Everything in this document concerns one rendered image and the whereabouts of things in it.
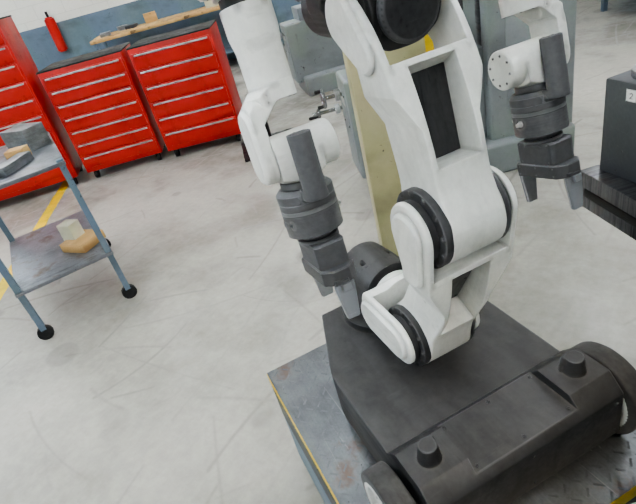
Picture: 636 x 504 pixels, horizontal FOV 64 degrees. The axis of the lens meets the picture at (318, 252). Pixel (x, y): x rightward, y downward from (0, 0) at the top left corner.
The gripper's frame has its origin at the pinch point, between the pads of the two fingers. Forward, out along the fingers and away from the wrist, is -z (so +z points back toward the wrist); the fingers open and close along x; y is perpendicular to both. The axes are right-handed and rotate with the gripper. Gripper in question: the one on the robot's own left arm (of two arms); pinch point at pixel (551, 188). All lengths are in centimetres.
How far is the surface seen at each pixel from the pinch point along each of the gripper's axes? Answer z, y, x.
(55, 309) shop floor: -47, -140, -240
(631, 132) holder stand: 4.9, 16.7, 3.2
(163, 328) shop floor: -60, -86, -176
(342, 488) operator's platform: -55, -53, -19
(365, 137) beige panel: 2, 19, -115
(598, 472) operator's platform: -60, -5, 6
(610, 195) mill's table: -6.4, 13.1, 0.4
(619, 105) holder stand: 9.9, 17.0, 1.1
